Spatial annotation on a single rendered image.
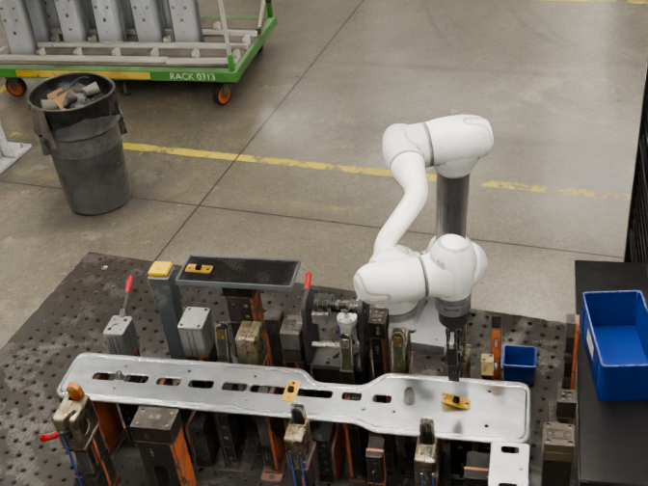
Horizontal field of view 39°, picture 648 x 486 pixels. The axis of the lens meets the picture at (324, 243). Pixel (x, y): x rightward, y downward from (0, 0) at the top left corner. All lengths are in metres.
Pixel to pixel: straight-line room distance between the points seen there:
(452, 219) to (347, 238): 2.06
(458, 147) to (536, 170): 2.81
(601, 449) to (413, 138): 0.98
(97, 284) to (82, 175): 1.71
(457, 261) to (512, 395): 0.55
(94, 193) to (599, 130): 3.05
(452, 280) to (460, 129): 0.60
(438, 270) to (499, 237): 2.70
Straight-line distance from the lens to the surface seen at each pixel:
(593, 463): 2.43
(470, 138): 2.68
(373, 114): 6.12
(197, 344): 2.80
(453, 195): 2.84
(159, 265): 2.95
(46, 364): 3.45
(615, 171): 5.49
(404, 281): 2.20
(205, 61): 6.43
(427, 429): 2.40
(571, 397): 2.51
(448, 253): 2.19
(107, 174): 5.39
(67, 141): 5.24
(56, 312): 3.66
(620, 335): 2.78
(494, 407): 2.58
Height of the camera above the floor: 2.86
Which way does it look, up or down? 35 degrees down
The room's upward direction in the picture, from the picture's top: 7 degrees counter-clockwise
